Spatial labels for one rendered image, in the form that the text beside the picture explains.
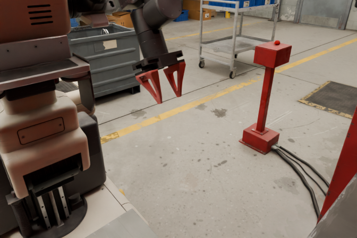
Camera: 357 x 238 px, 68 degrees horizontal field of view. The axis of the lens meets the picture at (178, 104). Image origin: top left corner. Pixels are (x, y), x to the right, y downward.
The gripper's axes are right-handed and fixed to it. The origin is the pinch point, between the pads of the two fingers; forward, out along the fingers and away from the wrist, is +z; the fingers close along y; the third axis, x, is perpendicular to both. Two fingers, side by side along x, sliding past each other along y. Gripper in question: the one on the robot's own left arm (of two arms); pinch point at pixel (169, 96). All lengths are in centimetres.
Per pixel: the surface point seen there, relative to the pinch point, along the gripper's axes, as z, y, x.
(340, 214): 27.2, 8.8, -26.6
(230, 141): 58, 116, 105
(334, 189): 50, 53, -3
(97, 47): -54, 69, 195
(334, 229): 27.4, 4.8, -27.2
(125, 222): 10.2, -24.7, -20.9
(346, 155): 36, 53, -10
